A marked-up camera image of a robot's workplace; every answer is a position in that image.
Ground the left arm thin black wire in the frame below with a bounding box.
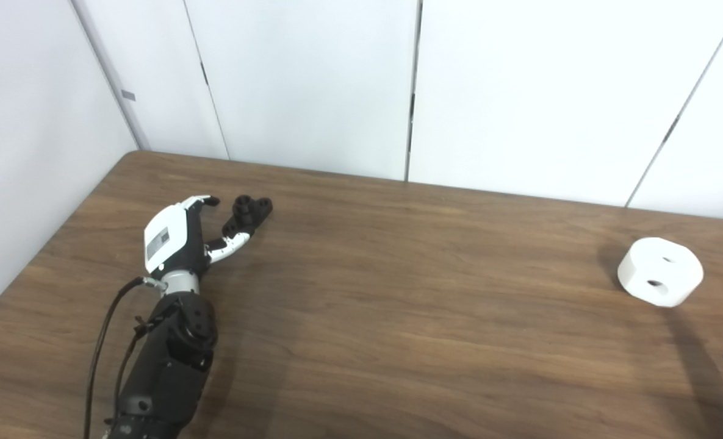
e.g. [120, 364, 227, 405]
[113, 316, 154, 424]

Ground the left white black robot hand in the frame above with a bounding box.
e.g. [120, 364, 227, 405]
[143, 195, 253, 275]

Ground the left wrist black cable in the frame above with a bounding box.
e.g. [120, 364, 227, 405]
[84, 277, 168, 439]

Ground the black flanged holder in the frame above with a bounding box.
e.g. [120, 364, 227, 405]
[222, 195, 274, 239]

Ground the round white cylinder piece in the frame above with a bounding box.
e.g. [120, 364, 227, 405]
[617, 237, 704, 309]

